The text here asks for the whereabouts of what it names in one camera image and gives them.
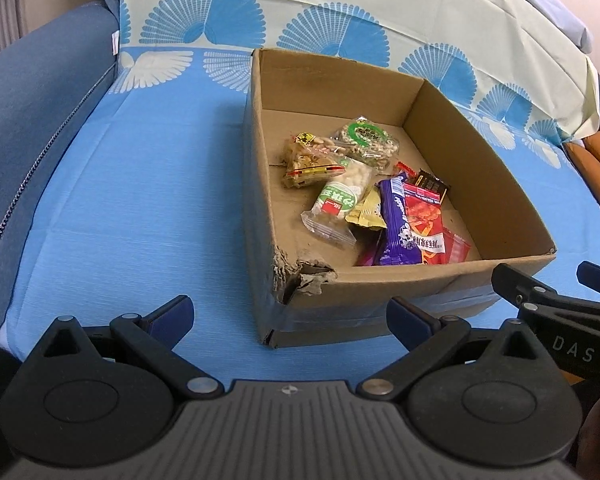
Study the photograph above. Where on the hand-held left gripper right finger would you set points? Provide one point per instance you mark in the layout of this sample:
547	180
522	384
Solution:
405	317

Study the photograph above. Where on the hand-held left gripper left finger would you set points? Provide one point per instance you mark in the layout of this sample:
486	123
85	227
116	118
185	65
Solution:
172	316

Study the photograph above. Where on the red wafer packet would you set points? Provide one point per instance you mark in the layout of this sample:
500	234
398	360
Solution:
455	249

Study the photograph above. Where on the maroon and white bar packet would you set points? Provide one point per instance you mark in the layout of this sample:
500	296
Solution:
367	256

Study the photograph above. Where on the purple candy packet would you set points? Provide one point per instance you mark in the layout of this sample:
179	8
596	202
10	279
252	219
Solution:
397	225

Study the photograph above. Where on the red snack packet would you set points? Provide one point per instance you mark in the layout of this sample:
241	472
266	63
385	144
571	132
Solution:
425	222

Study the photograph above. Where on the small yellow packet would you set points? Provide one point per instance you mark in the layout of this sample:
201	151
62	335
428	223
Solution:
367	212

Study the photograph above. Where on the brown cardboard box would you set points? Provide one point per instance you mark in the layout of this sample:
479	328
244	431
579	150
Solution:
480	170

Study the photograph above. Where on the black biscuit packet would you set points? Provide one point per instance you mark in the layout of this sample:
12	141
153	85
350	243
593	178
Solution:
435	182

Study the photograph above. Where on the green and white cracker packet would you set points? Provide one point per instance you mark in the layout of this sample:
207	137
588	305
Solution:
337	195

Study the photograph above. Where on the clear candy with red ends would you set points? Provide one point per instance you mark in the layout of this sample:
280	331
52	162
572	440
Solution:
405	166

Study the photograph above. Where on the round green-label cracker packet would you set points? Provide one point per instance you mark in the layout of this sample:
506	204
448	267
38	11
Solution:
367	137

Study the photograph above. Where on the clear bag of brown snacks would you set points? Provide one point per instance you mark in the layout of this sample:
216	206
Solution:
305	160

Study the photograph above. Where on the orange cushion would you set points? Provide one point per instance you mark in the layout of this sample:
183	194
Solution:
597	175

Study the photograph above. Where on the blue fan-print sheet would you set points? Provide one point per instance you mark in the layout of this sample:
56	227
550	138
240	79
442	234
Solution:
155	210

